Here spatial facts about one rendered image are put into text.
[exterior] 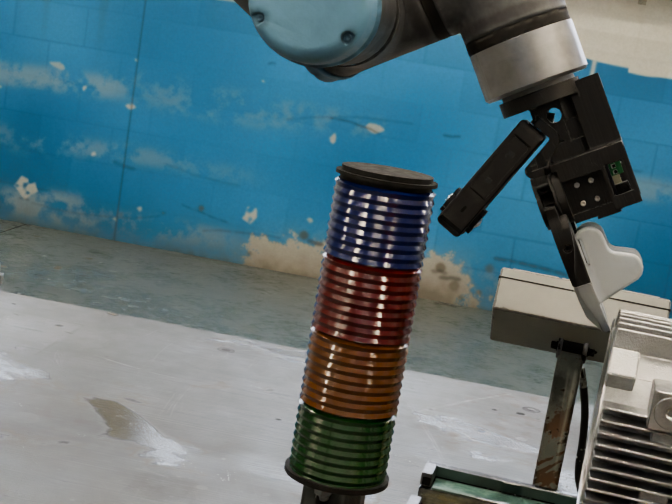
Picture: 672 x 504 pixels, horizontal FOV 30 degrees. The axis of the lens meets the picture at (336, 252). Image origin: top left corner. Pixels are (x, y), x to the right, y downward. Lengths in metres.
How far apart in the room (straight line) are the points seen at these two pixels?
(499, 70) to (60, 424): 0.71
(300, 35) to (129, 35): 5.87
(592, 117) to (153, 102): 5.76
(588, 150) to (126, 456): 0.64
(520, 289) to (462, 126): 5.23
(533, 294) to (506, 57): 0.31
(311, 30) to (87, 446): 0.67
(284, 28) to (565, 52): 0.25
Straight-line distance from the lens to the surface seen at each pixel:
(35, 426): 1.48
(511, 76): 1.04
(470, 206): 1.06
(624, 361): 0.97
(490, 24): 1.04
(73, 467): 1.37
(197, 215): 6.73
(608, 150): 1.04
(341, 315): 0.72
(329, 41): 0.92
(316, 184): 6.58
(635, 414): 0.96
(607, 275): 1.07
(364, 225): 0.71
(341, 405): 0.73
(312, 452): 0.74
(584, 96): 1.06
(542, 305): 1.26
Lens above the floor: 1.29
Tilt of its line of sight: 10 degrees down
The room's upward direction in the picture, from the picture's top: 9 degrees clockwise
